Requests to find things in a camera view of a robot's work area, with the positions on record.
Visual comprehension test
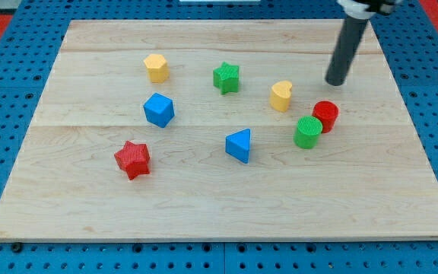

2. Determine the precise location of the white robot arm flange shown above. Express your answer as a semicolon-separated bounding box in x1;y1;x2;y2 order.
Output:
336;0;403;20

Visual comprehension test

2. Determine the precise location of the green star block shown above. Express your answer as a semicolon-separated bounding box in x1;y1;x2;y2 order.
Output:
213;62;240;94

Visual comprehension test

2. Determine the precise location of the yellow heart block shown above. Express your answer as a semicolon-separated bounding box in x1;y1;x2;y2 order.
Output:
269;81;293;112

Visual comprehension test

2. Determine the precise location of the red star block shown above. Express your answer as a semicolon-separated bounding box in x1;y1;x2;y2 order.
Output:
114;141;151;180

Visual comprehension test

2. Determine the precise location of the blue triangle block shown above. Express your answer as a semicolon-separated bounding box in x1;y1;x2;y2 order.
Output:
225;129;251;164

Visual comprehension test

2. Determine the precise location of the blue cube block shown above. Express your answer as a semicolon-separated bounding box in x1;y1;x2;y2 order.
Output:
143;93;175;128

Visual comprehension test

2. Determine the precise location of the light wooden board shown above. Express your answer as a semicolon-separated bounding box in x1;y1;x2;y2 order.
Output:
0;19;438;243

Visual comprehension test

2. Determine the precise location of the yellow hexagon block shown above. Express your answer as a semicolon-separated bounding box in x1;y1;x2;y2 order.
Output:
144;53;170;83

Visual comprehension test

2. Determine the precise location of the green cylinder block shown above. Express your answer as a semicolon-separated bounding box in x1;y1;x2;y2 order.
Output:
293;116;322;149

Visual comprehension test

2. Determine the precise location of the red cylinder block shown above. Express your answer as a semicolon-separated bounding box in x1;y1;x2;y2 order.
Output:
312;100;339;133

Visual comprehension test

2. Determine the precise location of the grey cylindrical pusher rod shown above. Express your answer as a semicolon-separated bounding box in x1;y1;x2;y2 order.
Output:
325;16;368;86

